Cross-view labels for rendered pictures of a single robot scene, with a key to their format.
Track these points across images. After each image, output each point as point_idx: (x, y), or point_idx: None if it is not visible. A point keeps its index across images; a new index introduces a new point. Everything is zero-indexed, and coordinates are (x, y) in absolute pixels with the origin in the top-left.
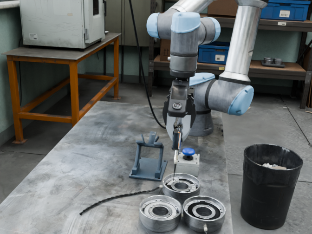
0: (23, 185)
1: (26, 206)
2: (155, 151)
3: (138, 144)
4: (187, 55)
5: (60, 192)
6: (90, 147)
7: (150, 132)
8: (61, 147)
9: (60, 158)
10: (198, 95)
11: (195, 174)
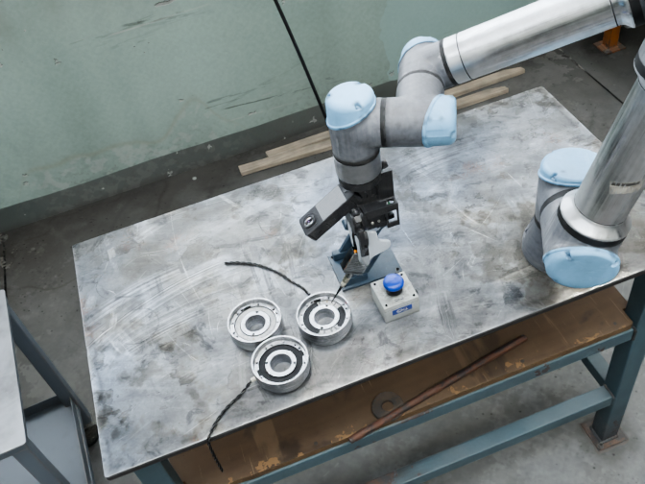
0: (246, 190)
1: (213, 219)
2: (423, 245)
3: None
4: (337, 159)
5: (253, 224)
6: None
7: None
8: None
9: (322, 175)
10: (538, 200)
11: (384, 318)
